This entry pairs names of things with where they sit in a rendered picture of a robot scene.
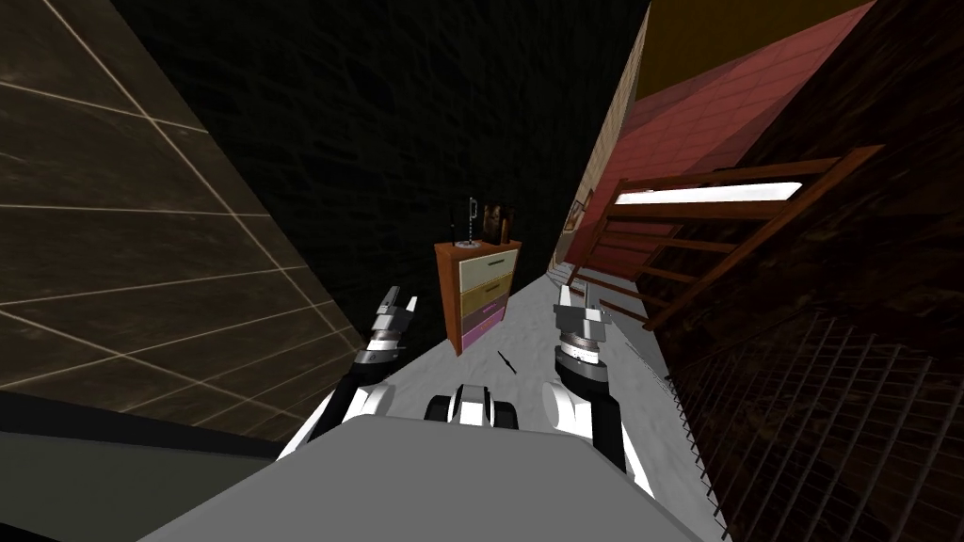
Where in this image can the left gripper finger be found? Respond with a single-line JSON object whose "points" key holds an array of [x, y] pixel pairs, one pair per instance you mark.
{"points": [[410, 306], [390, 299]]}

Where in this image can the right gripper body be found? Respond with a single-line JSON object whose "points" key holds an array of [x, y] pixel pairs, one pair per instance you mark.
{"points": [[580, 327]]}

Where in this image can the small black stick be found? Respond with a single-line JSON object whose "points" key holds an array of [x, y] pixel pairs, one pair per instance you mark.
{"points": [[507, 362]]}

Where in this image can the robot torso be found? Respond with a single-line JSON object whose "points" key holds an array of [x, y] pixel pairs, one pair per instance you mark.
{"points": [[422, 482]]}

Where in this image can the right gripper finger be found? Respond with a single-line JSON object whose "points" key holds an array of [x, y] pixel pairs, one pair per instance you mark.
{"points": [[604, 315], [564, 296]]}

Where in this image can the framed wall picture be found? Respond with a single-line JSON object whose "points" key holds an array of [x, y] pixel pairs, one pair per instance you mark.
{"points": [[578, 212]]}

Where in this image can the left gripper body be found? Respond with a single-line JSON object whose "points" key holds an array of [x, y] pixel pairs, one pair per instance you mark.
{"points": [[389, 324]]}

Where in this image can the brown dresser with coloured drawers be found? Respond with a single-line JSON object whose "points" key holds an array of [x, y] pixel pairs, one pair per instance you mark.
{"points": [[482, 293]]}

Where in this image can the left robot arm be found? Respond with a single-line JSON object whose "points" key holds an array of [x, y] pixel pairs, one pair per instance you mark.
{"points": [[348, 391]]}

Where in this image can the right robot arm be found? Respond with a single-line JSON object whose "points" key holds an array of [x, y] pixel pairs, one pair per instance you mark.
{"points": [[595, 406]]}

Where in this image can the brown wooden slatted frame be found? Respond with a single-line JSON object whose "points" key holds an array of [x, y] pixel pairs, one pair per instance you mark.
{"points": [[678, 226]]}

